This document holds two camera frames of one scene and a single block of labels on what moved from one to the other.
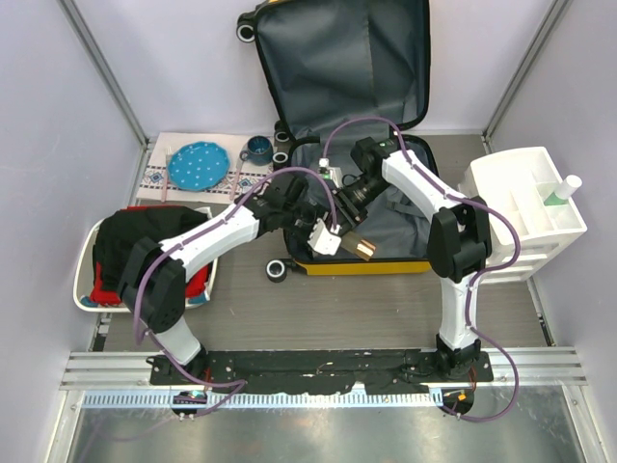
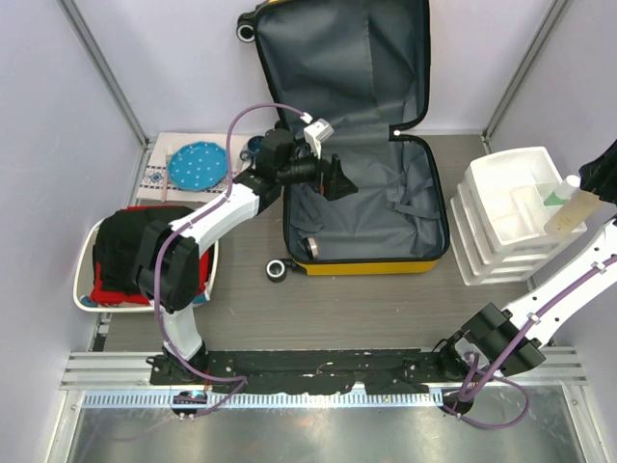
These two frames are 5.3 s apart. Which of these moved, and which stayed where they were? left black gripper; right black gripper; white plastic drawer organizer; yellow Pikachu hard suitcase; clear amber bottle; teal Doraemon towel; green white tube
Moved: right black gripper; clear amber bottle; left black gripper
Stayed: teal Doraemon towel; green white tube; yellow Pikachu hard suitcase; white plastic drawer organizer
